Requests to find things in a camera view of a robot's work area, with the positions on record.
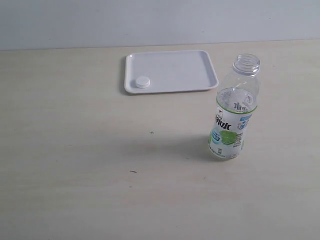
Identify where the clear plastic drink bottle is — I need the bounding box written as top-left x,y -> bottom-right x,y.
208,53 -> 261,160

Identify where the white plastic tray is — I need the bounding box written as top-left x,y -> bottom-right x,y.
124,50 -> 219,94

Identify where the white bottle cap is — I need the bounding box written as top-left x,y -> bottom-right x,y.
135,76 -> 151,89

